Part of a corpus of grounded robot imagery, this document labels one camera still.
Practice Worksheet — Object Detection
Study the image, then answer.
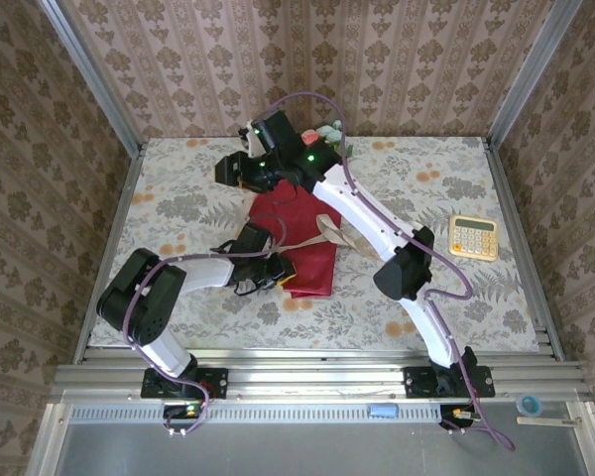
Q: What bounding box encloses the red wrapping paper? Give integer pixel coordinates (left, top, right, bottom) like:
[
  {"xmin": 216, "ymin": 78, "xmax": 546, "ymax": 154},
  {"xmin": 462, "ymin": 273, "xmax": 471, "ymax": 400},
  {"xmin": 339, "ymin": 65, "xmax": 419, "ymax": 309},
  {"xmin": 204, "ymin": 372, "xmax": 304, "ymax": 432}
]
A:
[{"xmin": 247, "ymin": 180, "xmax": 347, "ymax": 301}]

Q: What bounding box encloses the light blue fake flower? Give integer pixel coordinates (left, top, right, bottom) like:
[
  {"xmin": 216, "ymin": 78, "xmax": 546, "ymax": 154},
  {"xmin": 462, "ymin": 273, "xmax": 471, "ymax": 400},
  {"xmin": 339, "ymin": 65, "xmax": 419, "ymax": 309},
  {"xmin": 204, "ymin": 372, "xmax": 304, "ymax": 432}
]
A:
[{"xmin": 314, "ymin": 118, "xmax": 357, "ymax": 161}]

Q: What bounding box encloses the beige ribbon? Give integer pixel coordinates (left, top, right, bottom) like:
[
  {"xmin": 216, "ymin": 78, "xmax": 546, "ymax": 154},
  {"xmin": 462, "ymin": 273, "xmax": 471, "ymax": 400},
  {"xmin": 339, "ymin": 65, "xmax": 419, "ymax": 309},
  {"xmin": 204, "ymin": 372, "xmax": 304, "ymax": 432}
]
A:
[{"xmin": 276, "ymin": 212, "xmax": 379, "ymax": 260}]

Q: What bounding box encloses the floral table cover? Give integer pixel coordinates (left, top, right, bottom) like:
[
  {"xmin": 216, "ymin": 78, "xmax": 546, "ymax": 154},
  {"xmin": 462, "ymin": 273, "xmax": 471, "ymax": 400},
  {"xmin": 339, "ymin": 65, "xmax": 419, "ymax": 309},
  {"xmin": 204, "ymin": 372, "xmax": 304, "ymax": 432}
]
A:
[{"xmin": 89, "ymin": 136, "xmax": 541, "ymax": 354}]

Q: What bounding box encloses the black connector module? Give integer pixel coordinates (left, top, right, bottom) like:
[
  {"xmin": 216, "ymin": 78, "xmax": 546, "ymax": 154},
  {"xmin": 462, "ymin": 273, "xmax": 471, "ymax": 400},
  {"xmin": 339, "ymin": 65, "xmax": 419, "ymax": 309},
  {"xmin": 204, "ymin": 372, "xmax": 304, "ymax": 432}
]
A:
[
  {"xmin": 162, "ymin": 403, "xmax": 205, "ymax": 433},
  {"xmin": 439, "ymin": 404, "xmax": 478, "ymax": 431}
]

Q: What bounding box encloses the grey metal shelf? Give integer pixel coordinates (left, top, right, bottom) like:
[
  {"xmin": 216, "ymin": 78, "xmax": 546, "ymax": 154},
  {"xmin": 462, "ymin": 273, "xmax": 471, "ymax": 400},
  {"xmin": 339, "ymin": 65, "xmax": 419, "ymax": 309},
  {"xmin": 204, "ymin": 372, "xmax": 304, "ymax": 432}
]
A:
[{"xmin": 27, "ymin": 401, "xmax": 595, "ymax": 476}]

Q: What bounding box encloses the yellow calculator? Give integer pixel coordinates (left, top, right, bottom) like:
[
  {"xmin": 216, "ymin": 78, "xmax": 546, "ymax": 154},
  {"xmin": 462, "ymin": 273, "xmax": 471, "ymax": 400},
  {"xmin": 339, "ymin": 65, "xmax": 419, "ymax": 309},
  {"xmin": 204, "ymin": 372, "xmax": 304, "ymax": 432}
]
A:
[{"xmin": 448, "ymin": 213, "xmax": 500, "ymax": 262}]

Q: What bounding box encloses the flat wooden stick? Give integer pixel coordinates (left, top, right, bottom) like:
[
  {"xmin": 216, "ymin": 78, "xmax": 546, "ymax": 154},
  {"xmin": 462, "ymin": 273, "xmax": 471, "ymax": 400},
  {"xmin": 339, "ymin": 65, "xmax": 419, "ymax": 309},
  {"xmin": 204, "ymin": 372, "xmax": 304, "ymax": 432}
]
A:
[{"xmin": 516, "ymin": 416, "xmax": 582, "ymax": 426}]

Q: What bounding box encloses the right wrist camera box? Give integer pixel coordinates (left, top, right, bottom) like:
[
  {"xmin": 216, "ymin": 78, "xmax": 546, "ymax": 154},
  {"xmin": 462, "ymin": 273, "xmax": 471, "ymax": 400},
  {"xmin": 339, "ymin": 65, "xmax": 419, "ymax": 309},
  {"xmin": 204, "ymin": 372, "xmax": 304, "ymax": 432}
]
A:
[{"xmin": 239, "ymin": 128, "xmax": 259, "ymax": 157}]

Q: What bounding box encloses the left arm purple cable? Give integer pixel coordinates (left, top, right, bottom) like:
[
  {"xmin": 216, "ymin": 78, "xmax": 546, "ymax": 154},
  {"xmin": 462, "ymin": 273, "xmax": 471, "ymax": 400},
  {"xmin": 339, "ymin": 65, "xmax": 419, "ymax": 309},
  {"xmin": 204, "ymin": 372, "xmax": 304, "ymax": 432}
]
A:
[{"xmin": 122, "ymin": 212, "xmax": 289, "ymax": 438}]

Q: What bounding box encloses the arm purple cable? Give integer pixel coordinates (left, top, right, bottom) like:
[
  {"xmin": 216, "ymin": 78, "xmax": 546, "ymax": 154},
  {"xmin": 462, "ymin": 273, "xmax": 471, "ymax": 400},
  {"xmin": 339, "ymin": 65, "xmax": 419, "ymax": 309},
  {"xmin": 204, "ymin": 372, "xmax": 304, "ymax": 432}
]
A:
[
  {"xmin": 266, "ymin": 92, "xmax": 517, "ymax": 453},
  {"xmin": 122, "ymin": 212, "xmax": 289, "ymax": 438}
]

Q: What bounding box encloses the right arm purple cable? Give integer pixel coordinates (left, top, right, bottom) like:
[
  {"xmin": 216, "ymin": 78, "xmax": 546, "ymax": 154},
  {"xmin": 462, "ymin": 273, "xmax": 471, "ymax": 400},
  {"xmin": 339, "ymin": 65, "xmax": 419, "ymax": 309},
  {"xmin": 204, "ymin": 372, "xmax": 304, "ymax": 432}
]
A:
[{"xmin": 266, "ymin": 92, "xmax": 517, "ymax": 453}]

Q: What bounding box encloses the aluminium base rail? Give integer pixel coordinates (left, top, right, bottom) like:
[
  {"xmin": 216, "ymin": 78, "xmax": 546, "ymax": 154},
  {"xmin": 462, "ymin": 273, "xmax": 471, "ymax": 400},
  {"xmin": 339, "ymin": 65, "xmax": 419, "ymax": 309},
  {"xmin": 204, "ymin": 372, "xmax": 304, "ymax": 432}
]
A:
[{"xmin": 49, "ymin": 349, "xmax": 595, "ymax": 404}]

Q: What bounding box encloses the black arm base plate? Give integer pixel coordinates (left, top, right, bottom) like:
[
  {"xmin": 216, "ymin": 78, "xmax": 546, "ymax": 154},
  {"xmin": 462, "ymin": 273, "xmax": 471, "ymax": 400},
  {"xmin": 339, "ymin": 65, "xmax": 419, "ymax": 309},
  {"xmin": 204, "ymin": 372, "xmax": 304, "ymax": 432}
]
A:
[
  {"xmin": 404, "ymin": 366, "xmax": 496, "ymax": 400},
  {"xmin": 141, "ymin": 367, "xmax": 229, "ymax": 400}
]

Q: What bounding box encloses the slotted grey cable duct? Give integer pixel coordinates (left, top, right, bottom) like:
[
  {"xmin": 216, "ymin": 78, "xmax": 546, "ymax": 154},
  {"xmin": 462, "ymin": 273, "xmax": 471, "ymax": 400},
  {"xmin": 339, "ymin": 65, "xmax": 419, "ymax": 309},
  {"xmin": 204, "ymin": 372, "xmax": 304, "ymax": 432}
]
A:
[{"xmin": 67, "ymin": 404, "xmax": 443, "ymax": 424}]

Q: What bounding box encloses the aluminium table side rail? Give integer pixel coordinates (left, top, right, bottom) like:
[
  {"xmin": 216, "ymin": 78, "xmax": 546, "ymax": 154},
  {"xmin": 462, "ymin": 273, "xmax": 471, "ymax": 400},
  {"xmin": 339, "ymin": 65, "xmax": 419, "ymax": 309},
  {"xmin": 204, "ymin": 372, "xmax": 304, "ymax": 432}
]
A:
[
  {"xmin": 73, "ymin": 143, "xmax": 148, "ymax": 363},
  {"xmin": 483, "ymin": 138, "xmax": 566, "ymax": 358}
]

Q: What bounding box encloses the aluminium frame post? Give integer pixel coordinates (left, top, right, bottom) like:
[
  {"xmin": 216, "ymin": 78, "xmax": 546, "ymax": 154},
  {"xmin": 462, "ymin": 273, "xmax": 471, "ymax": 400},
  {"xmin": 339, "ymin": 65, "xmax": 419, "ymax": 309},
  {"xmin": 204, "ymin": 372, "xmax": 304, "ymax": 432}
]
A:
[
  {"xmin": 485, "ymin": 0, "xmax": 584, "ymax": 150},
  {"xmin": 39, "ymin": 0, "xmax": 148, "ymax": 155}
]

